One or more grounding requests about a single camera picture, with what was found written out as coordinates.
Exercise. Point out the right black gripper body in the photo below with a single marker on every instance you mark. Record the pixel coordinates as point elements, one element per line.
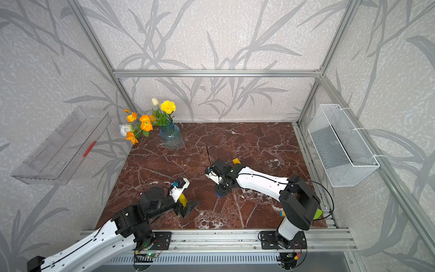
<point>222,182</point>

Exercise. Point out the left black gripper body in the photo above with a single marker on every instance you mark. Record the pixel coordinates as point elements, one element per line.
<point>166,205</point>

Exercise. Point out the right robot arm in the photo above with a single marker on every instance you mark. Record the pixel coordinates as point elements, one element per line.
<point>299,201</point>

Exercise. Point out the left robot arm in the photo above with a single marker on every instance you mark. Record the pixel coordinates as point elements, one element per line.
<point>128,230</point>

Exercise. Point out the yellow long lego brick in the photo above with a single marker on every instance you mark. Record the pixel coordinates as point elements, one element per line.
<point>236,160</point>

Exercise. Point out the blue glass vase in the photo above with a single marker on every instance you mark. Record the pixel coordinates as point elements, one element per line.
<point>171,136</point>

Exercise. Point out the red marker pen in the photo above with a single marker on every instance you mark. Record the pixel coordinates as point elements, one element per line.
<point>89,149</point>

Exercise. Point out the artificial flower bouquet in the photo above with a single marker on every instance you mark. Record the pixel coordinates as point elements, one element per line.
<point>144,124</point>

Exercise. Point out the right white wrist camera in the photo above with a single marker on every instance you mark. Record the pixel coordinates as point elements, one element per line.
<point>213,176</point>

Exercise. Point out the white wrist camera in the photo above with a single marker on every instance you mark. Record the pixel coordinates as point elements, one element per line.
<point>178,187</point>
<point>213,176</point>

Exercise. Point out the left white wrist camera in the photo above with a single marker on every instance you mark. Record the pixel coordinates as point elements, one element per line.
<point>178,187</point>

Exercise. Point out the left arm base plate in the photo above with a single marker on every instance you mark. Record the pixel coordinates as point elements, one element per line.
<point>155,241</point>

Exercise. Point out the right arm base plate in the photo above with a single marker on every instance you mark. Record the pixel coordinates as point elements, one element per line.
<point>272,240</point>

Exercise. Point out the clear plastic wall shelf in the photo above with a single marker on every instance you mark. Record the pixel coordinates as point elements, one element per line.
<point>56,160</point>

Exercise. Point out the aluminium front rail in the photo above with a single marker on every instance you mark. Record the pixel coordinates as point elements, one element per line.
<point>201,241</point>

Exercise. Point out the white wire basket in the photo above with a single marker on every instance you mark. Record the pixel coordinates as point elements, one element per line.
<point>345,156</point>

